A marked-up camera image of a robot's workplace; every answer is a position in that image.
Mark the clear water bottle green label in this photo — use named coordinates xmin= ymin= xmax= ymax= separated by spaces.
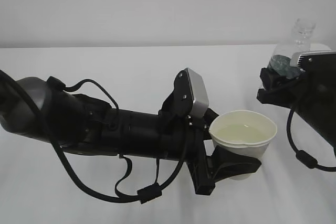
xmin=266 ymin=18 xmax=316 ymax=83

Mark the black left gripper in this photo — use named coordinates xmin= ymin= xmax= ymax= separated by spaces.
xmin=159 ymin=95 xmax=261 ymax=196

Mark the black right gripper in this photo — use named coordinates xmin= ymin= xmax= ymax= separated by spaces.
xmin=257 ymin=68 xmax=335 ymax=119

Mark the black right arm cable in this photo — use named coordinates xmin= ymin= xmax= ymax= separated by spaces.
xmin=286 ymin=98 xmax=336 ymax=172

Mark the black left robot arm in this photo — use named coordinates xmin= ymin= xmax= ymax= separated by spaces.
xmin=1 ymin=68 xmax=261 ymax=203

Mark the white paper cup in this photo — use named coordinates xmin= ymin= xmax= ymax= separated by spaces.
xmin=208 ymin=110 xmax=278 ymax=182

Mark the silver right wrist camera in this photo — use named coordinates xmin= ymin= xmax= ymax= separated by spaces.
xmin=290 ymin=50 xmax=335 ymax=72

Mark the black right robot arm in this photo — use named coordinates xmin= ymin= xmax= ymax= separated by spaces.
xmin=257 ymin=61 xmax=335 ymax=147

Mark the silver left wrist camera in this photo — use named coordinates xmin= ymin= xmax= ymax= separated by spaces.
xmin=173 ymin=68 xmax=209 ymax=119

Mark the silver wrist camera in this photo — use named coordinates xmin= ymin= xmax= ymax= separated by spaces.
xmin=173 ymin=68 xmax=209 ymax=119
xmin=290 ymin=50 xmax=335 ymax=72

